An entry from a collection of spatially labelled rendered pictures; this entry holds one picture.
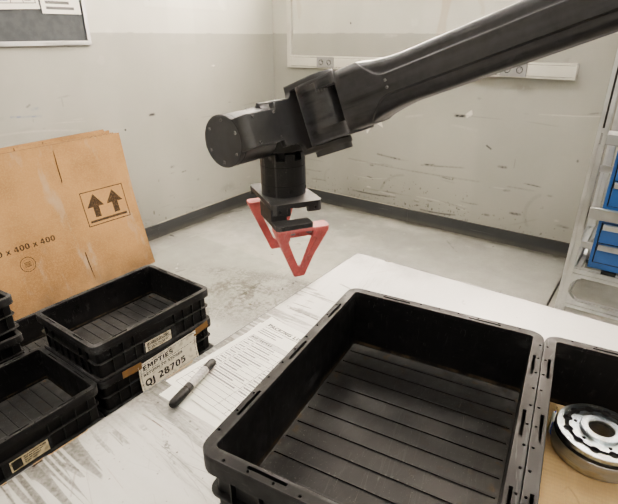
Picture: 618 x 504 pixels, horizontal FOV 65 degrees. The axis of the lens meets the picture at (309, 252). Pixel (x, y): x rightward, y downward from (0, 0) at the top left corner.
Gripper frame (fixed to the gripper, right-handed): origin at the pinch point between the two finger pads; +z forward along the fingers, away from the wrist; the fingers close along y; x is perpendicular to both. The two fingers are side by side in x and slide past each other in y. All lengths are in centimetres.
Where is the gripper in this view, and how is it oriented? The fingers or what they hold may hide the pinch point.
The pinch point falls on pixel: (286, 255)
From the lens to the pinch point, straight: 66.1
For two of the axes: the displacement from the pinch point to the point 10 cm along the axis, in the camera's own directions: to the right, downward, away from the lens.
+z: 0.2, 9.1, 4.1
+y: 3.7, 3.8, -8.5
